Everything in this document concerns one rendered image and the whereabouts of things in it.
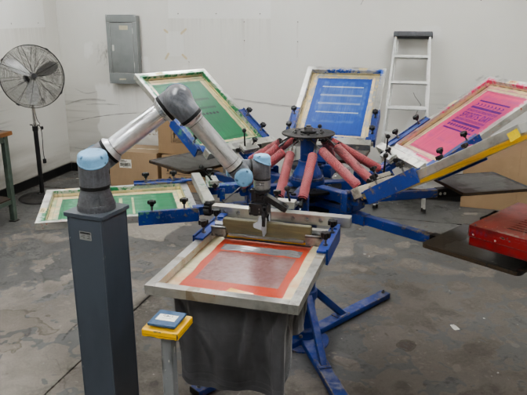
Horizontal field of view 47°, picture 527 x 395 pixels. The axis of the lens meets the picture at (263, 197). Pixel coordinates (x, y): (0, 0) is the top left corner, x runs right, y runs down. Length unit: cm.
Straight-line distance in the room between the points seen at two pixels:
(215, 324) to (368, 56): 469
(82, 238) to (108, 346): 47
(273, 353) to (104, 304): 71
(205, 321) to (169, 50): 521
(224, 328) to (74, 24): 593
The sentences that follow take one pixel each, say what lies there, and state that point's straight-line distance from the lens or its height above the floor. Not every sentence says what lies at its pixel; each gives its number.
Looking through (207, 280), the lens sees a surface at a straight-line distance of 239.
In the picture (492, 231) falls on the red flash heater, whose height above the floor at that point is 110.
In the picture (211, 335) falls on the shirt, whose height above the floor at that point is 77.
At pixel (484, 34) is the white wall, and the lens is 658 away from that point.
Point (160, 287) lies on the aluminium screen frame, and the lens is 228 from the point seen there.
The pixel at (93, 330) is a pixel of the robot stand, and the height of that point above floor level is 69.
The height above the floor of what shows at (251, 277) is 96.
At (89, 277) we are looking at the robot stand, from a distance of 256.
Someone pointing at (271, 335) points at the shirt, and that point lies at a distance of 232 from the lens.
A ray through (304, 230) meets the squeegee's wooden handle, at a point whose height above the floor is 104.
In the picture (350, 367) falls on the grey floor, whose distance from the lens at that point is 366.
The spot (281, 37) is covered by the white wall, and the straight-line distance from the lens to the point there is 680.
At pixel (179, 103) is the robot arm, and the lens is 240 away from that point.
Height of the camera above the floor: 195
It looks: 17 degrees down
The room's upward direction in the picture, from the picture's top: straight up
